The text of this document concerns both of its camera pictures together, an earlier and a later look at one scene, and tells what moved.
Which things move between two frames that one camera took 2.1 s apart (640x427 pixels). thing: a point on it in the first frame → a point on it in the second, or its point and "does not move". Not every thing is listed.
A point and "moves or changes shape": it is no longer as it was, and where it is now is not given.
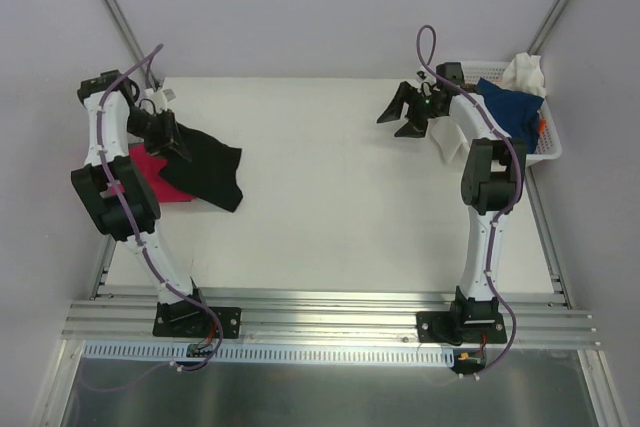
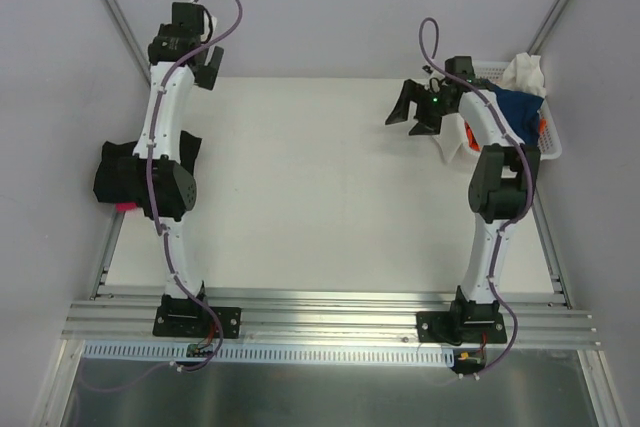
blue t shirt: [518, 112] does not move
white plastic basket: [548, 144] does not move
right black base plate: [470, 321] does not move
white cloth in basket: [524, 73] does not move
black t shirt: [211, 175] moves or changes shape
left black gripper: [167, 132] → [209, 67]
